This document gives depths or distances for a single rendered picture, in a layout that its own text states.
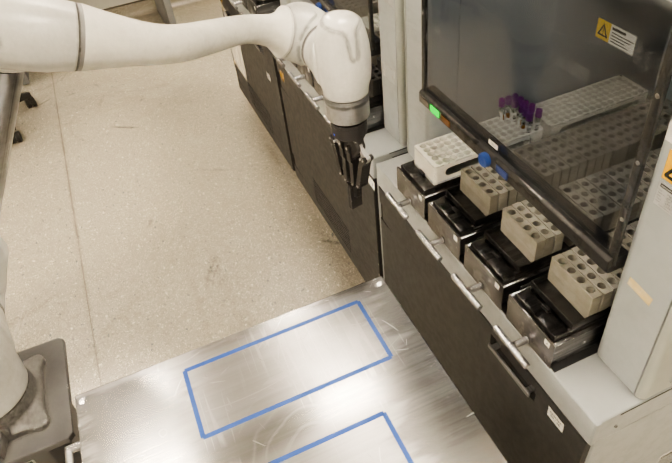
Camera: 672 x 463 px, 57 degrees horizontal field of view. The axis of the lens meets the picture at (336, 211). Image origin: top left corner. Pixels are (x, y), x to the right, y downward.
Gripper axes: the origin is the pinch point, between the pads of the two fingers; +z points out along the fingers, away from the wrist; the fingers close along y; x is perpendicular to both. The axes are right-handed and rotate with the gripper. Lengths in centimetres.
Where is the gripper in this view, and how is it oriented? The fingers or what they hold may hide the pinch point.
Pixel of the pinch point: (354, 193)
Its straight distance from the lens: 137.4
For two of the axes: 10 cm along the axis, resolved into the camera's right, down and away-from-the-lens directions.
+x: -8.1, 4.4, -4.0
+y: -5.9, -5.0, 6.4
